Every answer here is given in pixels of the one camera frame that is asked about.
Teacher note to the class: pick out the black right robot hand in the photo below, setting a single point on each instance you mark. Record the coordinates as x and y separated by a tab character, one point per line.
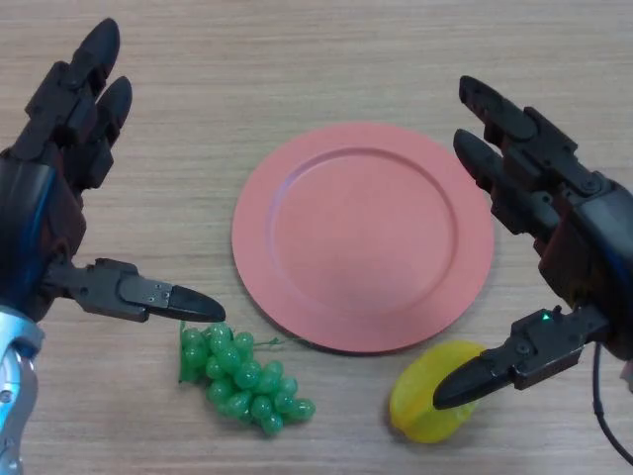
598	237

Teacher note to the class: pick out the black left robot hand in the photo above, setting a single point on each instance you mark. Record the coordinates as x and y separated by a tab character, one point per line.
34	198

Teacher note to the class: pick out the yellow starfruit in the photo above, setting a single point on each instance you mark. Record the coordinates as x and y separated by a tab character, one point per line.
420	401

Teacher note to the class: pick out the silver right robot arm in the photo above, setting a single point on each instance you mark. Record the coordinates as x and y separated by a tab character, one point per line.
628	376

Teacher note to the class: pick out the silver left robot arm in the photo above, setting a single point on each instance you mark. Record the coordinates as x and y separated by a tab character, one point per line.
15	376

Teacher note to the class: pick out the pink round plate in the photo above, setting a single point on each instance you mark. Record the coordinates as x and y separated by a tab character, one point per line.
363	237

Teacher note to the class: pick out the green grape bunch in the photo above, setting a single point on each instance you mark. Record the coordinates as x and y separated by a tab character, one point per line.
242	381

